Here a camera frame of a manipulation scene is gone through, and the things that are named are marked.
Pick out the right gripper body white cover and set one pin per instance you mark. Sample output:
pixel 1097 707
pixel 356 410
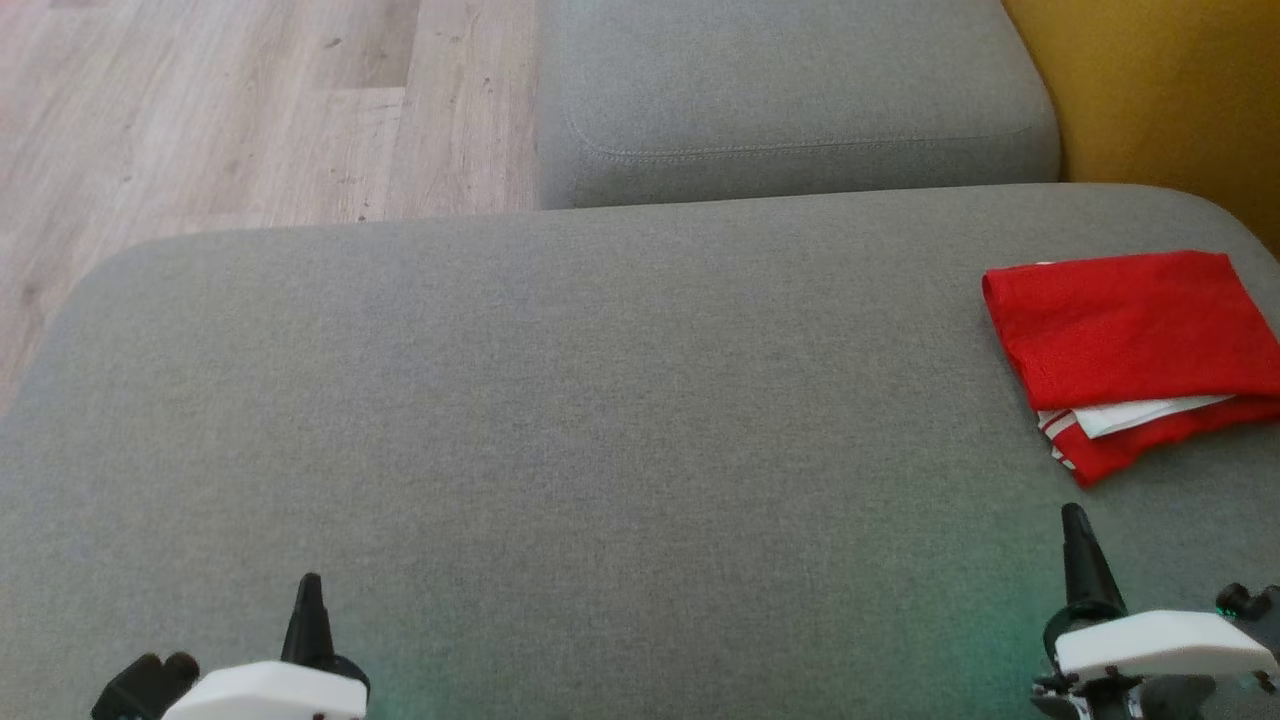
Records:
pixel 1160 645

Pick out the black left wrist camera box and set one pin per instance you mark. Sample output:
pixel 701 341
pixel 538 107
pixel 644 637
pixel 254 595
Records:
pixel 140 685

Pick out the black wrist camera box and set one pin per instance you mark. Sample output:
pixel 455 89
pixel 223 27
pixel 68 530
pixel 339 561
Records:
pixel 140 685
pixel 1250 610

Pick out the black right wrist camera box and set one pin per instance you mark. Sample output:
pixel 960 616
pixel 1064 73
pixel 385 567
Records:
pixel 1250 610

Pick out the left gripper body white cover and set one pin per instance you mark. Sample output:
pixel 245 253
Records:
pixel 270 695

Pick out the smaller grey sofa seat cushion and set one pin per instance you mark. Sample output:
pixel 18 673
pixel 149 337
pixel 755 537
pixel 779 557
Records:
pixel 800 90

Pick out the yellow sofa back cushion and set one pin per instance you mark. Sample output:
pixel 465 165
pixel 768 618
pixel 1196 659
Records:
pixel 1170 90

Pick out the red shorts white waistband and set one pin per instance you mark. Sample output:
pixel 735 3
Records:
pixel 1150 452

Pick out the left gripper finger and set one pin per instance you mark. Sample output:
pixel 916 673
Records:
pixel 308 625

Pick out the large grey sofa seat cushion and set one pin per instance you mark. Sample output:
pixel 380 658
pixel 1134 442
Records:
pixel 600 450

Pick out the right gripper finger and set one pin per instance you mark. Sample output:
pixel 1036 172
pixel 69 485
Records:
pixel 1085 565

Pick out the red Bulls 23 jersey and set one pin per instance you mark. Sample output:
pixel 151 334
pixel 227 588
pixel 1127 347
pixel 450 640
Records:
pixel 1130 330

